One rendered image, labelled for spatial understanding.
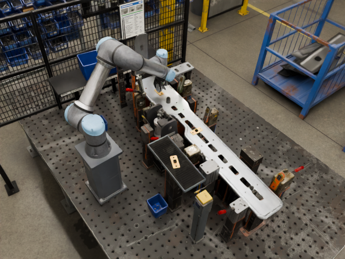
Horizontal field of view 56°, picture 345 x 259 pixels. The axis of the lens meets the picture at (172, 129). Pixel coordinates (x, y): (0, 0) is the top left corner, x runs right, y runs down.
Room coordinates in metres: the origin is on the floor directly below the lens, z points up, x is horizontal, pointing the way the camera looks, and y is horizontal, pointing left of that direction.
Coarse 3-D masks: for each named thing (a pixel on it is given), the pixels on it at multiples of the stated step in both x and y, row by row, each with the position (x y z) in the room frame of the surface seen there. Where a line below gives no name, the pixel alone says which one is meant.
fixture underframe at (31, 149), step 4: (28, 140) 2.01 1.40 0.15; (32, 144) 1.98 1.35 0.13; (28, 148) 2.03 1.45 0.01; (32, 148) 1.97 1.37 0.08; (32, 152) 1.98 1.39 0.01; (36, 152) 1.97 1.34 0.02; (32, 156) 1.92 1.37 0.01; (48, 168) 1.67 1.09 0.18; (56, 180) 1.54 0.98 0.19; (64, 192) 1.39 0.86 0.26; (64, 200) 1.45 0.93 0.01; (68, 200) 1.39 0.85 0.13; (64, 204) 1.42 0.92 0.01; (68, 204) 1.40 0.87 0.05; (68, 208) 1.38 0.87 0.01; (72, 208) 1.38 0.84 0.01; (68, 212) 1.34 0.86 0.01
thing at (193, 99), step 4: (188, 100) 1.77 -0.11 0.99; (192, 100) 1.77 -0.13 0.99; (196, 100) 1.77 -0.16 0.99; (188, 104) 1.76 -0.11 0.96; (192, 104) 1.75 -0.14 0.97; (196, 104) 1.77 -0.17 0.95; (192, 108) 1.75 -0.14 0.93; (196, 108) 1.77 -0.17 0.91; (188, 124) 1.75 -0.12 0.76; (192, 124) 1.76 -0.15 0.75; (192, 128) 1.76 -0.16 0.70
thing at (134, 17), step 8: (136, 0) 2.36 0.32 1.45; (144, 0) 2.40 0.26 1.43; (120, 8) 2.28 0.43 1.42; (128, 8) 2.32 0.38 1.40; (136, 8) 2.36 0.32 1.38; (144, 8) 2.40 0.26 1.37; (120, 16) 2.27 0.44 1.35; (128, 16) 2.31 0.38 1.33; (136, 16) 2.35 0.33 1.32; (144, 16) 2.40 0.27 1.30; (120, 24) 2.27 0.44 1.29; (128, 24) 2.31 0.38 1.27; (136, 24) 2.35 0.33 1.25; (144, 24) 2.39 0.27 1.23; (128, 32) 2.31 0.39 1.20; (136, 32) 2.35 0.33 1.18; (144, 32) 2.39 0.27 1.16
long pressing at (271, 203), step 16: (144, 80) 1.96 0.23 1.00; (160, 96) 1.79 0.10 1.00; (176, 96) 1.80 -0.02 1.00; (176, 112) 1.63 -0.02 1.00; (192, 112) 1.64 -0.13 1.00; (208, 128) 1.49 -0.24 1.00; (208, 144) 1.35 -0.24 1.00; (224, 144) 1.35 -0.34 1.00; (240, 160) 1.23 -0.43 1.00; (224, 176) 1.10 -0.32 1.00; (240, 176) 1.11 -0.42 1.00; (256, 176) 1.12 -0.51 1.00; (240, 192) 1.00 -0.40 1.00; (272, 192) 1.01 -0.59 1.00; (256, 208) 0.90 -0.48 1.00; (272, 208) 0.91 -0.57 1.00
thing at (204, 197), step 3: (201, 192) 0.89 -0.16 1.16; (204, 192) 0.89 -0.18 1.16; (207, 192) 0.89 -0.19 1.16; (198, 195) 0.87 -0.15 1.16; (201, 195) 0.87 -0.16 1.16; (204, 195) 0.87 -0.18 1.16; (207, 195) 0.87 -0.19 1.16; (198, 198) 0.85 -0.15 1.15; (201, 198) 0.85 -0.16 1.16; (204, 198) 0.85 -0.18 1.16; (207, 198) 0.85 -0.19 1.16; (210, 198) 0.85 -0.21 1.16; (201, 201) 0.83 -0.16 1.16; (204, 201) 0.83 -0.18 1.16; (207, 201) 0.84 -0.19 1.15
